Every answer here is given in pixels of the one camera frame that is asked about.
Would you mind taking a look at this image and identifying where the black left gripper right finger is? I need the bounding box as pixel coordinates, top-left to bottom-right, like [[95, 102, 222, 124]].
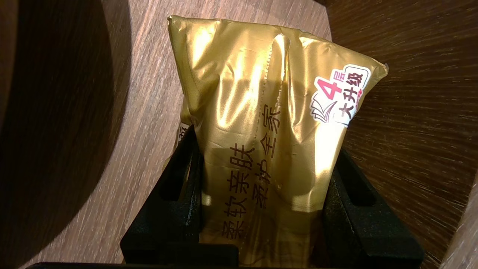
[[323, 148, 425, 269]]

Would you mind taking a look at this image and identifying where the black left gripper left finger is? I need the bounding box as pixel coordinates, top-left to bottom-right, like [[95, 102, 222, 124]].
[[120, 125, 239, 266]]

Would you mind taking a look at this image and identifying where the curved wooden nightstand drawer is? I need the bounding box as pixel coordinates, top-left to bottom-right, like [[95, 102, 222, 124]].
[[0, 0, 478, 269]]

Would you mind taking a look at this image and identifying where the gold tissue pack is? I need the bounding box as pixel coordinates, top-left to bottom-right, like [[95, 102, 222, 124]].
[[166, 14, 389, 269]]

